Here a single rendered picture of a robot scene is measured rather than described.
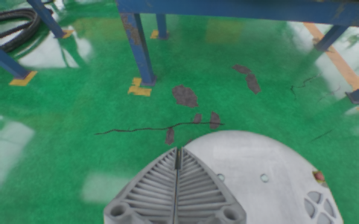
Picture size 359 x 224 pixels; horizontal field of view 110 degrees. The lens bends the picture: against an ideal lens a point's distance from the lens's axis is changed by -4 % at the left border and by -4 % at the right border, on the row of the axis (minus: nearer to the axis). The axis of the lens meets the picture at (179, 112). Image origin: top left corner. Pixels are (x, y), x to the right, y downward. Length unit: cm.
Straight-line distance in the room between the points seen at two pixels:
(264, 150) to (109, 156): 84
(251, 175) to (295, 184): 13
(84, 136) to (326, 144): 163
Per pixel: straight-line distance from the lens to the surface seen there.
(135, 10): 87
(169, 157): 16
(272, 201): 63
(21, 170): 132
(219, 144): 54
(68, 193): 107
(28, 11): 320
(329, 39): 207
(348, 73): 200
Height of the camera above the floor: 85
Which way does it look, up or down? 59 degrees down
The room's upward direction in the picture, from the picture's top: 2 degrees counter-clockwise
